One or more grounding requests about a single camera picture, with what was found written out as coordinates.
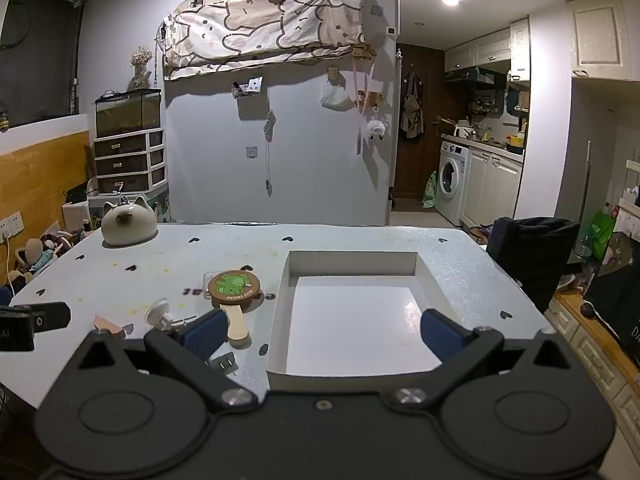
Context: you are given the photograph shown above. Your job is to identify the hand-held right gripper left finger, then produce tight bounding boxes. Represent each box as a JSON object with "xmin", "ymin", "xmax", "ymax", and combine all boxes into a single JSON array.
[{"xmin": 75, "ymin": 309, "xmax": 261, "ymax": 415}]

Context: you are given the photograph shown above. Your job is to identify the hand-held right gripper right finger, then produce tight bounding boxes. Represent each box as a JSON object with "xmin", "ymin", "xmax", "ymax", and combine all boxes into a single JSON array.
[{"xmin": 392, "ymin": 309, "xmax": 576, "ymax": 413}]

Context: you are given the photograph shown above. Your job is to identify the white charger plug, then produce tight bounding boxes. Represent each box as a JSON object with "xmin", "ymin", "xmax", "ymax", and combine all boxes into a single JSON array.
[{"xmin": 210, "ymin": 352, "xmax": 240, "ymax": 375}]

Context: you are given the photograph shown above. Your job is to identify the oblong wooden tray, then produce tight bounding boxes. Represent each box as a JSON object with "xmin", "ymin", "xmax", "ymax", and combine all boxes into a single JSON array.
[{"xmin": 220, "ymin": 303, "xmax": 254, "ymax": 349}]

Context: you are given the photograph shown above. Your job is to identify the clear suction cup knob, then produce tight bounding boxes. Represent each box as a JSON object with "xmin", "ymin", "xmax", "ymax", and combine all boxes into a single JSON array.
[{"xmin": 145, "ymin": 298, "xmax": 198, "ymax": 334}]

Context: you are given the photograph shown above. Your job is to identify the round cork frog coaster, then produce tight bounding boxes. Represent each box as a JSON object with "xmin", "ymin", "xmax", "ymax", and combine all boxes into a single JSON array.
[{"xmin": 207, "ymin": 270, "xmax": 264, "ymax": 309}]

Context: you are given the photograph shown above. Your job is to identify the white shallow cardboard box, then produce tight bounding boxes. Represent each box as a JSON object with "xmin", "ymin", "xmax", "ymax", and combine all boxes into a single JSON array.
[{"xmin": 266, "ymin": 250, "xmax": 460, "ymax": 378}]

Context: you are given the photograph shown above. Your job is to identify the brown oblong piece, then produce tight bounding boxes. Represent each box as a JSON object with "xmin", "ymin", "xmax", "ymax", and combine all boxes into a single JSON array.
[{"xmin": 94, "ymin": 313, "xmax": 135, "ymax": 337}]

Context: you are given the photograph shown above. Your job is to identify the pile of stuffed toys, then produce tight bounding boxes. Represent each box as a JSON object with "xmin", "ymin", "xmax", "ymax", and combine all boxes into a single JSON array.
[{"xmin": 6, "ymin": 230, "xmax": 96, "ymax": 288}]

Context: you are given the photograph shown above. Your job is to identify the black cloth-covered chair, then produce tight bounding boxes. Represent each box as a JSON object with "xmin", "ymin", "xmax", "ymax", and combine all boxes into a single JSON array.
[{"xmin": 487, "ymin": 216, "xmax": 581, "ymax": 316}]

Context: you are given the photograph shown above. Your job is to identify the cat-shaped ceramic pot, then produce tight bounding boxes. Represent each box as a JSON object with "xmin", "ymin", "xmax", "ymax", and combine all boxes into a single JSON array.
[{"xmin": 101, "ymin": 196, "xmax": 160, "ymax": 247}]

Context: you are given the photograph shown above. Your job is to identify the green plastic bag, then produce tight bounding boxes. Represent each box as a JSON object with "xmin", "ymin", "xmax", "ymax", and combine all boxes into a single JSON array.
[{"xmin": 422, "ymin": 171, "xmax": 440, "ymax": 209}]

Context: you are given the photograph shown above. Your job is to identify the wood-top low cabinet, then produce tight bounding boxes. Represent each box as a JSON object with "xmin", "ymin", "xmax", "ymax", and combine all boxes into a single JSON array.
[{"xmin": 545, "ymin": 292, "xmax": 640, "ymax": 461}]

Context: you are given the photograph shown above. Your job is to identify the white washing machine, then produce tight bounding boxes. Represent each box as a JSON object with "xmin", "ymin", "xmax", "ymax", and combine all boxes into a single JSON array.
[{"xmin": 437, "ymin": 141, "xmax": 472, "ymax": 227}]

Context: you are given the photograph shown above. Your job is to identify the white kitchen base cabinets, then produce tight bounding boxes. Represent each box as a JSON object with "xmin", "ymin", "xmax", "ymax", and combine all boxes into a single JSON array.
[{"xmin": 460, "ymin": 147, "xmax": 524, "ymax": 231}]

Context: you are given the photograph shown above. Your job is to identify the black printed cloth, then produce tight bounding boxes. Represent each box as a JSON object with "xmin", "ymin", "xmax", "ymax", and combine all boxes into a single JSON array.
[{"xmin": 585, "ymin": 240, "xmax": 640, "ymax": 367}]

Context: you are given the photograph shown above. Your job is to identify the green shopping bag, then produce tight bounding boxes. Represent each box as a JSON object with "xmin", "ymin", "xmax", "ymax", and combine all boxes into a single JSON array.
[{"xmin": 580, "ymin": 210, "xmax": 617, "ymax": 261}]

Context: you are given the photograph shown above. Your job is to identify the white plastic drawer unit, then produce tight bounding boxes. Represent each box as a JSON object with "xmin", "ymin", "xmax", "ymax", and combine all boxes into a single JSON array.
[{"xmin": 92, "ymin": 127, "xmax": 167, "ymax": 196}]

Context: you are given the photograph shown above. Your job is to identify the white mop pole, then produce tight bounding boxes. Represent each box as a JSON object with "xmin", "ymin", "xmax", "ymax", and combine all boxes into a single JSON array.
[{"xmin": 579, "ymin": 142, "xmax": 592, "ymax": 243}]

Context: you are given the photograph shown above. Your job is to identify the hanging apron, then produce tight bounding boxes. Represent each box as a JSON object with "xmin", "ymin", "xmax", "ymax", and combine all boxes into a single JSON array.
[{"xmin": 400, "ymin": 66, "xmax": 426, "ymax": 140}]

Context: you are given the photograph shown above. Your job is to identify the glass fish tank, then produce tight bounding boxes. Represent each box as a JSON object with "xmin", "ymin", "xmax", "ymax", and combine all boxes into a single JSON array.
[{"xmin": 95, "ymin": 88, "xmax": 162, "ymax": 139}]

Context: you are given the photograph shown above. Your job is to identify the white shelf rack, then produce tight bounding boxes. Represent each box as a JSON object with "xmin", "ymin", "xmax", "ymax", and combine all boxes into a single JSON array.
[{"xmin": 617, "ymin": 157, "xmax": 640, "ymax": 241}]

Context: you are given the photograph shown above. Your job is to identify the white hanging cloth pouch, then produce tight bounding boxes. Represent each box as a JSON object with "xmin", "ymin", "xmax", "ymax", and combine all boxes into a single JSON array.
[{"xmin": 320, "ymin": 82, "xmax": 352, "ymax": 111}]

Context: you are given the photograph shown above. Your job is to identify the dried flower bouquet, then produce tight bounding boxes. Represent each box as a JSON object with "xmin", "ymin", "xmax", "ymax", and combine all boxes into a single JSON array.
[{"xmin": 127, "ymin": 46, "xmax": 154, "ymax": 92}]

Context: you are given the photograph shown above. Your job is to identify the dark window curtain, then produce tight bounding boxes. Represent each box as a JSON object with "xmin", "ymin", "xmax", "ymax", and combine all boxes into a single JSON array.
[{"xmin": 0, "ymin": 0, "xmax": 86, "ymax": 129}]

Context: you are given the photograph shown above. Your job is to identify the printed cartoon blanket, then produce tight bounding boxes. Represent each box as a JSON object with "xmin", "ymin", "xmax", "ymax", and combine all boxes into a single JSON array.
[{"xmin": 161, "ymin": 0, "xmax": 367, "ymax": 81}]

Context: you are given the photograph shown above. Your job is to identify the white wall socket panel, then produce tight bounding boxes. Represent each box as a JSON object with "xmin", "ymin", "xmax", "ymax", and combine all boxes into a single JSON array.
[{"xmin": 0, "ymin": 211, "xmax": 24, "ymax": 241}]

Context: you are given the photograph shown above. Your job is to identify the hanging charging cable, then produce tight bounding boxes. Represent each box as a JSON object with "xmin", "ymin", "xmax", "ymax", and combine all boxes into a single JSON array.
[{"xmin": 263, "ymin": 110, "xmax": 277, "ymax": 197}]

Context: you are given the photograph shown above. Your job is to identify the white kitchen wall cabinets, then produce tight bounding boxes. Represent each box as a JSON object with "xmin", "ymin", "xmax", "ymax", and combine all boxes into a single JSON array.
[{"xmin": 444, "ymin": 17, "xmax": 531, "ymax": 85}]

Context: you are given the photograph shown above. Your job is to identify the white tall wall cabinet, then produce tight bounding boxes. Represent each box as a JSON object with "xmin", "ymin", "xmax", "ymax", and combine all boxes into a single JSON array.
[{"xmin": 566, "ymin": 0, "xmax": 639, "ymax": 81}]

